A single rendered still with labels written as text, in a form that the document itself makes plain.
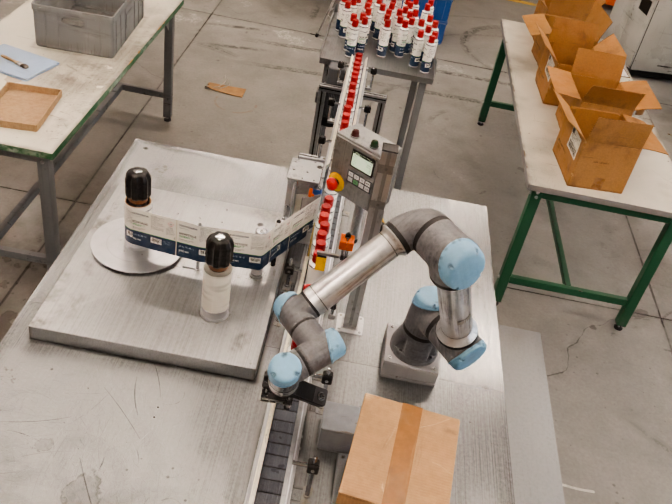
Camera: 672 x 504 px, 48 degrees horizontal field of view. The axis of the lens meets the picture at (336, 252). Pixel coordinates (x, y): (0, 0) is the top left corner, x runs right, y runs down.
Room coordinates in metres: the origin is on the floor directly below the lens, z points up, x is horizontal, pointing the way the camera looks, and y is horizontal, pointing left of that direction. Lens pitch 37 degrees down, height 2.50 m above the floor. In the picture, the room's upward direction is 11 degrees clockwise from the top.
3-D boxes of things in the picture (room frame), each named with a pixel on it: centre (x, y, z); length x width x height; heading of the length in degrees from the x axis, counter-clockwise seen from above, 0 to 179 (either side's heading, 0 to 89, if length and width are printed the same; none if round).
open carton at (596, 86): (3.71, -1.17, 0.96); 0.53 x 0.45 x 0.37; 92
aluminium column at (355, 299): (1.83, -0.09, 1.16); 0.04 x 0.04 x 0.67; 1
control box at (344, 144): (1.89, -0.03, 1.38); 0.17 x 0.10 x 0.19; 56
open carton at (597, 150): (3.30, -1.13, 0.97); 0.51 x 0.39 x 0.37; 95
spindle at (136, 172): (1.95, 0.66, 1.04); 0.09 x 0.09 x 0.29
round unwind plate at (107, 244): (1.95, 0.66, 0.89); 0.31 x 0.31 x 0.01
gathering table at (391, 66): (4.15, -0.02, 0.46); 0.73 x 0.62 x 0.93; 1
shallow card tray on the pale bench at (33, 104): (2.80, 1.45, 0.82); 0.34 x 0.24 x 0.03; 6
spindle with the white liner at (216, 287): (1.71, 0.33, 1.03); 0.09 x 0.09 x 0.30
